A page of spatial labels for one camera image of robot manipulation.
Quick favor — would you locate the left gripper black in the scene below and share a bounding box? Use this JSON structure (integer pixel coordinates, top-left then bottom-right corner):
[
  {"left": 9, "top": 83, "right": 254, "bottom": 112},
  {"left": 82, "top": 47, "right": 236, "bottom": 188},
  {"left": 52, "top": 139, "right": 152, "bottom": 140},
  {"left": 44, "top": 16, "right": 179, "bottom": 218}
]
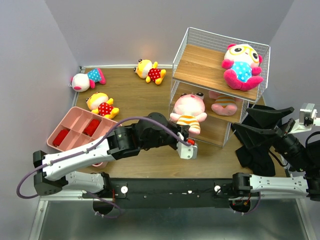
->
[{"left": 140, "top": 121, "right": 190, "bottom": 151}]

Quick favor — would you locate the pink plush face down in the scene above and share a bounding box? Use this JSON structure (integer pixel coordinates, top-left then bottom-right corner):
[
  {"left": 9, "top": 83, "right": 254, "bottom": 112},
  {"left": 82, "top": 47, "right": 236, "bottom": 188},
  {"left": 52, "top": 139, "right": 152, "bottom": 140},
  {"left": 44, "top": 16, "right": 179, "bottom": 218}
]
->
[{"left": 169, "top": 92, "right": 208, "bottom": 135}]

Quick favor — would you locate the pink frog plush striped shirt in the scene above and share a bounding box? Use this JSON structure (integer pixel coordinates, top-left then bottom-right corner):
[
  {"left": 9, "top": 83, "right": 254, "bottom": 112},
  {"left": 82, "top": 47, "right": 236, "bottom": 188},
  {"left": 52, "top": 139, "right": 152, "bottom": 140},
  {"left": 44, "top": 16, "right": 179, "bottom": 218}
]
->
[{"left": 208, "top": 90, "right": 243, "bottom": 116}]

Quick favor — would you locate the white panda plush with glasses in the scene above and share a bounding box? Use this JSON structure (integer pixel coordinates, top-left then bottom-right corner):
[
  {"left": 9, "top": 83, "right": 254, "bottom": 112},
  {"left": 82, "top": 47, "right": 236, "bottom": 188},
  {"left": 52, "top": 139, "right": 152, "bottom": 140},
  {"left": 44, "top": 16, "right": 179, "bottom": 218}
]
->
[{"left": 221, "top": 43, "right": 264, "bottom": 92}]

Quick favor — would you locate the yellow frog plush front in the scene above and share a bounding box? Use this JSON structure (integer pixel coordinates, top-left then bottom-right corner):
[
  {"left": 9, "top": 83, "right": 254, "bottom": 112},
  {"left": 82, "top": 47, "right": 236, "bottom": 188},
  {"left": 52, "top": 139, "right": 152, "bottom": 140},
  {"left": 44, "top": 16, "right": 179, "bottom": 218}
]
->
[{"left": 85, "top": 92, "right": 120, "bottom": 119}]

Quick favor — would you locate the yellow frog plush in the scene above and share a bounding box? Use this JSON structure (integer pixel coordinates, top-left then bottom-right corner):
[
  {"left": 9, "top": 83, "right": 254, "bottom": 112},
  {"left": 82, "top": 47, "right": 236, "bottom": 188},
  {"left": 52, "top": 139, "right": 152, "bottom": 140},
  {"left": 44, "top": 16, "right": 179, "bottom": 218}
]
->
[
  {"left": 85, "top": 92, "right": 120, "bottom": 119},
  {"left": 133, "top": 59, "right": 167, "bottom": 85}
]

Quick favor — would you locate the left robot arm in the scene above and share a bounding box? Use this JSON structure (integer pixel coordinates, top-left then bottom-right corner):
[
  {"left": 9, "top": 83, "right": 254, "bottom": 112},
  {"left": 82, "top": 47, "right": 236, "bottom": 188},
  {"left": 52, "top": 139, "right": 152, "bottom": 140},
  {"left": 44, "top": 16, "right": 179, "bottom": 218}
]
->
[{"left": 33, "top": 112, "right": 198, "bottom": 198}]

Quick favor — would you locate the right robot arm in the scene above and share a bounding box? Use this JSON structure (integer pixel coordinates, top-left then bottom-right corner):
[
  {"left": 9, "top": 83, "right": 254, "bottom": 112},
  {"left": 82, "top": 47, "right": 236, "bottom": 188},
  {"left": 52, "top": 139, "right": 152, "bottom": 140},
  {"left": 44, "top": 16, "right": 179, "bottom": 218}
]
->
[{"left": 230, "top": 103, "right": 320, "bottom": 202}]

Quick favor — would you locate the black cloth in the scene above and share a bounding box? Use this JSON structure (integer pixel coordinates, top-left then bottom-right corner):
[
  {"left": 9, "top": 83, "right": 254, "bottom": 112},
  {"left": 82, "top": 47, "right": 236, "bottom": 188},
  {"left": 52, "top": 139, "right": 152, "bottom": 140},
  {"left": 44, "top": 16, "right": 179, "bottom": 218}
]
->
[{"left": 230, "top": 104, "right": 283, "bottom": 177}]

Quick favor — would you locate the yellow frog plush back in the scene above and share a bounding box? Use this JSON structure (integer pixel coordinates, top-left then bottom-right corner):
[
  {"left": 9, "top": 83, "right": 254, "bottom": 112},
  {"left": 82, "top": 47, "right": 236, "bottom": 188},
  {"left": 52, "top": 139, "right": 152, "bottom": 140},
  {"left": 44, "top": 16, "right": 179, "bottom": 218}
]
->
[{"left": 133, "top": 59, "right": 167, "bottom": 85}]

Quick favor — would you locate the pink divided tray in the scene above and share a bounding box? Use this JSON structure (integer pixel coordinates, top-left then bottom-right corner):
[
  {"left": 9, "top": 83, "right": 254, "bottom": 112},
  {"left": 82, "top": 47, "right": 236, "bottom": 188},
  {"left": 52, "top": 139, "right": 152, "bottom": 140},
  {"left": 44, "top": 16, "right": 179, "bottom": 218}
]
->
[{"left": 46, "top": 106, "right": 117, "bottom": 152}]

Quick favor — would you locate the white panda plush blue dress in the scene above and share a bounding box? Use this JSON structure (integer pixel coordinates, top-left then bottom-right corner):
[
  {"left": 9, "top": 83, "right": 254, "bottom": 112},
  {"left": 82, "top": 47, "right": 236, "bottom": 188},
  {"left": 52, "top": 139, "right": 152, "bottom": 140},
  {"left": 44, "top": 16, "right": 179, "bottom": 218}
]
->
[{"left": 68, "top": 68, "right": 107, "bottom": 93}]

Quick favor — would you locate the red block in tray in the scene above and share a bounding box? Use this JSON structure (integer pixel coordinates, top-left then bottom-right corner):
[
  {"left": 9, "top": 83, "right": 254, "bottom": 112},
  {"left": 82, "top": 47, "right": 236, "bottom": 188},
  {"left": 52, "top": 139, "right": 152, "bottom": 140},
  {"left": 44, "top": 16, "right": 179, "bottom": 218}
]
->
[{"left": 52, "top": 129, "right": 70, "bottom": 147}]

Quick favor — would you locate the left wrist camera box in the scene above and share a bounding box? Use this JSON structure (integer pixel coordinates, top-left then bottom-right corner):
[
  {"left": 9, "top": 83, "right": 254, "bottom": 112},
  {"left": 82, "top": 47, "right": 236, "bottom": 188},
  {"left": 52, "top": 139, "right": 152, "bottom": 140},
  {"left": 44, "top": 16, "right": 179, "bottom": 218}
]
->
[{"left": 176, "top": 138, "right": 198, "bottom": 160}]

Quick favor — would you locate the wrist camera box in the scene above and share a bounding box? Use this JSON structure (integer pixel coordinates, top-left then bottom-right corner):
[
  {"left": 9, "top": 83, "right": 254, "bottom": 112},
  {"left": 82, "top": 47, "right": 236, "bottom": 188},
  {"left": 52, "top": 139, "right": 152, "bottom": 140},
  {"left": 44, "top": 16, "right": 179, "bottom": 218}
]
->
[
  {"left": 176, "top": 138, "right": 198, "bottom": 160},
  {"left": 288, "top": 103, "right": 320, "bottom": 134}
]

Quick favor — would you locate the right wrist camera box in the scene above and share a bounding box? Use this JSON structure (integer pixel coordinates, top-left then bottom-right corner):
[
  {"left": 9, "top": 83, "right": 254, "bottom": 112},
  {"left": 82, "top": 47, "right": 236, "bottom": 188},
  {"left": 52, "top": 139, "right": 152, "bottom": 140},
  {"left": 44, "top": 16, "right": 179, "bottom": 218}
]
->
[{"left": 288, "top": 103, "right": 320, "bottom": 134}]

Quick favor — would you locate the black mounting rail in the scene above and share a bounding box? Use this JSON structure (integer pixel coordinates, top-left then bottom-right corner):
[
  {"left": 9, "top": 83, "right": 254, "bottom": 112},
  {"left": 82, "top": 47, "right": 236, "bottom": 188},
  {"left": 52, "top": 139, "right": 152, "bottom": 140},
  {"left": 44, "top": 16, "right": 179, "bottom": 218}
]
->
[{"left": 82, "top": 177, "right": 263, "bottom": 210}]

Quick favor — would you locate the white wire wooden shelf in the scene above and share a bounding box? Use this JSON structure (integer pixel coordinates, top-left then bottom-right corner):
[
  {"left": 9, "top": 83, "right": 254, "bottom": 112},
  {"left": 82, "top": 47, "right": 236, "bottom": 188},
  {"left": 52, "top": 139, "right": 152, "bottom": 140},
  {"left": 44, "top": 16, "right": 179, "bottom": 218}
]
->
[{"left": 168, "top": 27, "right": 271, "bottom": 147}]

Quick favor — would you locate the red block under camera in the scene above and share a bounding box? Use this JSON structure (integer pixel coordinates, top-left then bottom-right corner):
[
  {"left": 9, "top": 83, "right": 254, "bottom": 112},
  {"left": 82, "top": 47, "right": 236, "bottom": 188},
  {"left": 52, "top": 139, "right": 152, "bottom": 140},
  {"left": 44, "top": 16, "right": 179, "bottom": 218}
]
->
[{"left": 83, "top": 119, "right": 100, "bottom": 137}]

